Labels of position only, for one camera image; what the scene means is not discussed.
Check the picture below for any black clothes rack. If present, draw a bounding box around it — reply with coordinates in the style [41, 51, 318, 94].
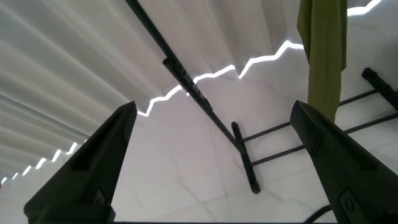
[124, 0, 398, 195]

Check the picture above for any white curtain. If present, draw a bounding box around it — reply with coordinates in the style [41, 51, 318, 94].
[0, 0, 374, 184]

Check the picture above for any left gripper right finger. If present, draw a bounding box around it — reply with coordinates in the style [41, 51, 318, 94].
[289, 99, 398, 223]

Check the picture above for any green printed shirt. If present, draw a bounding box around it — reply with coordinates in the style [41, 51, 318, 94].
[296, 0, 348, 124]

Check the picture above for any black cable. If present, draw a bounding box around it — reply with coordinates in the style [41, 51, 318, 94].
[303, 204, 333, 223]

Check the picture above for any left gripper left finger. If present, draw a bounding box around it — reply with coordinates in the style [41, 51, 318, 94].
[23, 100, 139, 223]

